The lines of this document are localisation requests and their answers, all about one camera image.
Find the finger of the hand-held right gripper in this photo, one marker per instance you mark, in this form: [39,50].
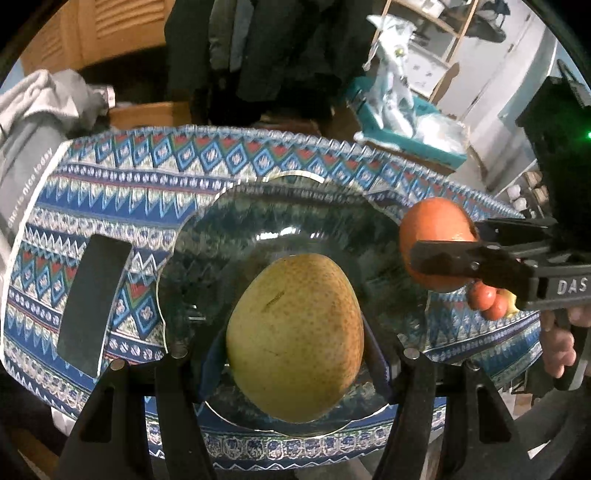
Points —
[512,228]
[466,261]

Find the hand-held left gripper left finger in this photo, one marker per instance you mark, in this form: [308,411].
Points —
[210,369]

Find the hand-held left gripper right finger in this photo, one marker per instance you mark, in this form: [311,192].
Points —
[381,369]

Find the orange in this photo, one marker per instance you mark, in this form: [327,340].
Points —
[434,221]

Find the yellow-brown pear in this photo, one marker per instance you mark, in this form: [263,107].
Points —
[295,337]

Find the dark glass plate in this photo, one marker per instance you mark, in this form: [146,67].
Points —
[286,221]

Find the person's right hand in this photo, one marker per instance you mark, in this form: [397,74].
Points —
[556,346]

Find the shelf with shoes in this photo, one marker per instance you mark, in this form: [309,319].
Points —
[519,198]

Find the small red fruit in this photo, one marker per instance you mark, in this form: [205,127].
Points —
[495,307]
[482,295]

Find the teal cardboard box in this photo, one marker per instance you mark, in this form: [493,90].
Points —
[431,150]

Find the black rectangular phone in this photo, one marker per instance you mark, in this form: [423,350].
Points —
[92,304]

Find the white plastic bag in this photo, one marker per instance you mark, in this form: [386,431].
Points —
[392,83]

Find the blue patterned tablecloth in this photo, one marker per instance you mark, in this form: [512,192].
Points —
[138,184]

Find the dark hanging coats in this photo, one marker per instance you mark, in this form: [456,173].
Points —
[277,50]

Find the grey garment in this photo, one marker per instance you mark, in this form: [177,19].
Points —
[41,120]

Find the wooden cabinet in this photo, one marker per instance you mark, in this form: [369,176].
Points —
[92,32]

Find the wooden frame shelf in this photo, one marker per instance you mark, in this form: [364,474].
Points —
[455,50]

